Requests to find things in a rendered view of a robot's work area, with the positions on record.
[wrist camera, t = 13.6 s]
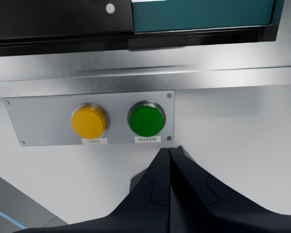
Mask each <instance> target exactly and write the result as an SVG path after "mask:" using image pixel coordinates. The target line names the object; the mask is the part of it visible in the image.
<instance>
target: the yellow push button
mask: <svg viewBox="0 0 291 233"><path fill-rule="evenodd" d="M71 123H72V127H73V130H74V131H75V132H76V133H77V134H78V135H79V136H81V137H83V138H86V139H95V138H98V137H99V136H100V135H101V134H102V133H103V132H104V130H105V128H106V118H105V116H104V114H103V113H102V112H101V111H100V110H99V109H97V108H94V107H90V106H86V107H82V108H80V109H79V110H78V111H76V112H75V113H74V115H73V117H72V121H71Z"/></svg>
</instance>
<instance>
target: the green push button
mask: <svg viewBox="0 0 291 233"><path fill-rule="evenodd" d="M163 123H164V120H163V115H162V113H161V111H160V110H159V109H158V108H157V107H156V106H154V105H152V104H142V105H139V106H137V107H136V108H135V109H134V110H133V112H132V114H131V116H130V126H131V129H132V130H133V131H134V132H135V133H136V134H137V135H139V136H142V137H151V136H154V135H156V134H157V133H159V131H160V130H161V129H162V127H163Z"/></svg>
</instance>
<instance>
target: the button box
mask: <svg viewBox="0 0 291 233"><path fill-rule="evenodd" d="M3 102H4V105H5V107H6V110H7V113H8V115H9V117H10V120H11V123H12V125H13V128H14V131H15V133H16V136H17V138H18V141H19V143H20V146H22V147H34V146H61V145H88V144H115V143H142V142H169V141H173V140H174V125H175V91H174V90H157V91H137V92H108V93H88V94H68V95H48V96H27V97H7V98H3ZM142 104H152V105H154V106H156V107H157V108H158V109H159V110H160V111H161V113H162V115H163V120H164V123H163V127H162V129H161V130H160V131H159V133H157V134H156V135H154V136H151V137H142V136H139V135H137V134H136V133H135V132H134V131H133V130H132V129H131V126H130V116H131V114H132V112H133V110H134V109H135V108H136V107H137V106H139V105H142ZM86 106H90V107H94V108H97V109H99V110H100V111H101V112H102V113H103V114H104V116H105V118H106V128H105V130H104V132H103V133H102V134H101V135H100V136H99V137H98V138H95V139H86V138H83V137H81V136H79V135H78V134H77V133H76V132H75V131H74V130H73V127H72V123H71V121H72V117H73V115H74V113H75V112H76V111H78V110H79V109H80V108H82V107H86Z"/></svg>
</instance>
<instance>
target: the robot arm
mask: <svg viewBox="0 0 291 233"><path fill-rule="evenodd" d="M170 186H171V187H172V191H173V195H174V199H175V202H176V207H177V211H178V214H179V218H180V222H181V226H182V230H183V233H291V215H284V214H279V213H275V212H273V211H270V210H268V209H266V208H264V207H262V206H260V205H259V204H257V203H255V202H254V201H252V200H250V199H249V198H247V197H245V196H244V195H242V194H241V193H239V192H237V191H236V190H234V189H232V188H231V187H229V186H228V185H226V184H224V183H223V182H222V181H220V180H219V179H217V178H216V177H214V176H213V175H212V174H210V173H209V172H208V171H206V170H205V169H204V168H202V167H201V166H199V165H198V164H197V163H195V162H194V161H192V160H191V159H190V158H189V157H187V156H186V155H184V154H183V153H182V152H180V151H179V150H178V149H176V148H175V147H169V148H160V150H159V152H158V153H157V155H156V156H155V158H154V159H153V161H152V162H151V164H150V165H149V167H148V168H147V170H146V171H145V173H144V174H143V176H142V177H141V179H140V180H139V182H138V183H137V184H136V186H135V187H134V188H133V189H132V190H131V192H130V193H129V194H128V195H127V196H126V197H125V198H124V199H123V201H122V202H121V203H120V204H119V205H118V206H117V207H116V208H115V209H114V210H113V211H112V212H111V213H110V214H109V215H107V216H105V217H102V218H97V219H93V220H89V221H83V222H78V223H74V224H70V225H64V226H58V227H37V228H26V229H22V230H19V231H15V232H13V233H170Z"/></svg>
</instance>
